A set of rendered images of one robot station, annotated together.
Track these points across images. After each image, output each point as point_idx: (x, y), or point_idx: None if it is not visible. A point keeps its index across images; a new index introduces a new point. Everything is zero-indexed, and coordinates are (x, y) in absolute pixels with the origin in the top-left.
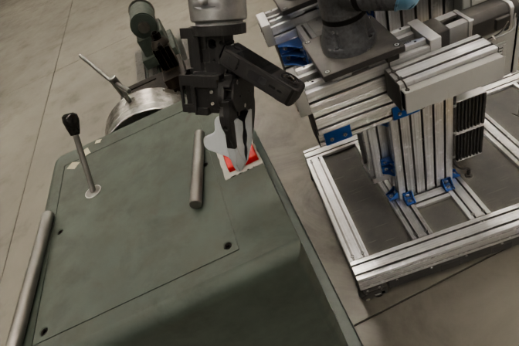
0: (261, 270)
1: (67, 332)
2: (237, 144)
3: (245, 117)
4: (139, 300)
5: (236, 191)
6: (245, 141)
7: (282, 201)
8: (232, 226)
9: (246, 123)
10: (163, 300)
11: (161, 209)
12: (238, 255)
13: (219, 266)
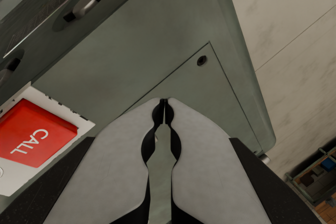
0: None
1: (259, 139)
2: (228, 144)
3: (127, 213)
4: (247, 110)
5: (115, 95)
6: (151, 134)
7: (120, 3)
8: (175, 70)
9: (130, 183)
10: (251, 92)
11: (156, 160)
12: (216, 39)
13: (227, 56)
